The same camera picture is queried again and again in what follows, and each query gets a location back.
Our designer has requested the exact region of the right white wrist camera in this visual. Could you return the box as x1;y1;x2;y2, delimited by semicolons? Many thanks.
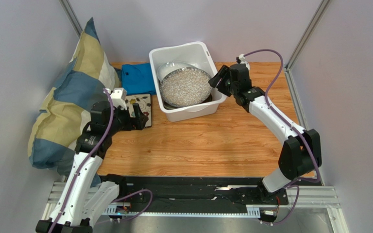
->
236;54;251;70

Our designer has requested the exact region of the blue and cream pillow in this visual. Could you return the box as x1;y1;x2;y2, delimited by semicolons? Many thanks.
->
27;18;121;177

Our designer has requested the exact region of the large white oval plate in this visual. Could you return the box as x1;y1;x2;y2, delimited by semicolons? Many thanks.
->
157;61;195;82

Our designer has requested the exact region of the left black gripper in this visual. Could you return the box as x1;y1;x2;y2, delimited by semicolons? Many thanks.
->
106;103;148;136

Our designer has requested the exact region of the floral square plate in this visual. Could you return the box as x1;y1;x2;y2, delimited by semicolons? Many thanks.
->
125;94;153;128

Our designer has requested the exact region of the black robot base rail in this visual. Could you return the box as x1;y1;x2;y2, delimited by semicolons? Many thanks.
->
118;176;289;214

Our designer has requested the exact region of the speckled round ceramic plate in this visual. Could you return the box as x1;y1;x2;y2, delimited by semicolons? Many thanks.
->
159;67;212;108

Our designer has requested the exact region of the folded blue cloth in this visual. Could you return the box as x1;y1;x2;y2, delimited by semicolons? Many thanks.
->
121;63;156;95

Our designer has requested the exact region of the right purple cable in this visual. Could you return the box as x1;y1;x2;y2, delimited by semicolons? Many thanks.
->
244;49;322;226

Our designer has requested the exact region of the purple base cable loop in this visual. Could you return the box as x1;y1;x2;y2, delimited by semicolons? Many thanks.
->
109;189;153;222

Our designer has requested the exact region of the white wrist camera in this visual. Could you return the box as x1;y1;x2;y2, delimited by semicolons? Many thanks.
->
103;87;128;110
236;54;251;70

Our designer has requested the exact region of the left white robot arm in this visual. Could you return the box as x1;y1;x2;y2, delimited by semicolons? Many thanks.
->
35;101;148;233

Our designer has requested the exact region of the white plastic bin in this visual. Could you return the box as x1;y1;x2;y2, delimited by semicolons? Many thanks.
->
149;41;227;122

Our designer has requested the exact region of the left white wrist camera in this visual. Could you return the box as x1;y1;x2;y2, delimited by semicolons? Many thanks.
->
103;87;128;110

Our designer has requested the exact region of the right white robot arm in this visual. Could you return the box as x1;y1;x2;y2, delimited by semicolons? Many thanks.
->
209;64;322;194

